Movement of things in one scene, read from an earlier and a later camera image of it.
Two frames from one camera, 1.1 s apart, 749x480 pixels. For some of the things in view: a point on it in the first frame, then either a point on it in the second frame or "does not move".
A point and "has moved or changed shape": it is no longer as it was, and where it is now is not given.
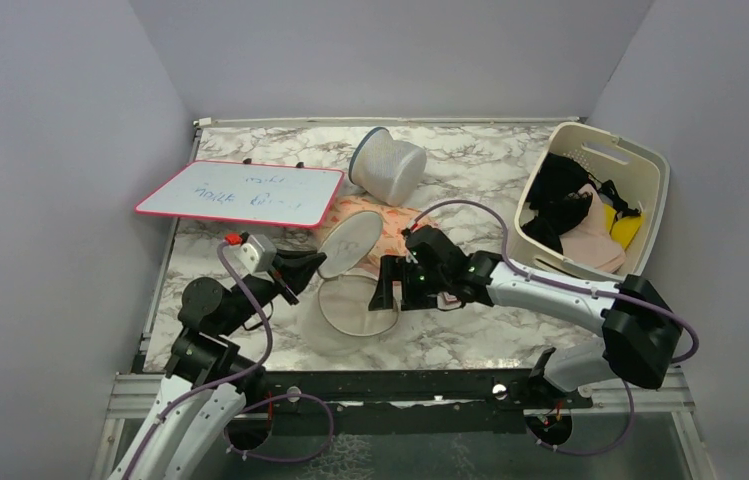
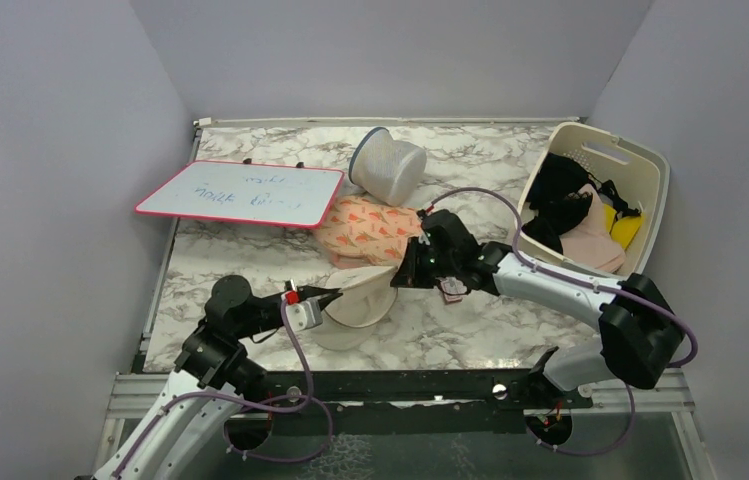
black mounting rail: x=410 y=401 does not move
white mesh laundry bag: x=339 y=317 has moved or changed shape
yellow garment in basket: x=624 y=229 does not move
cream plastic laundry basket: x=639 y=175 does not move
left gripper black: x=294 y=269 to x=324 y=296
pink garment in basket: x=592 y=243 does not move
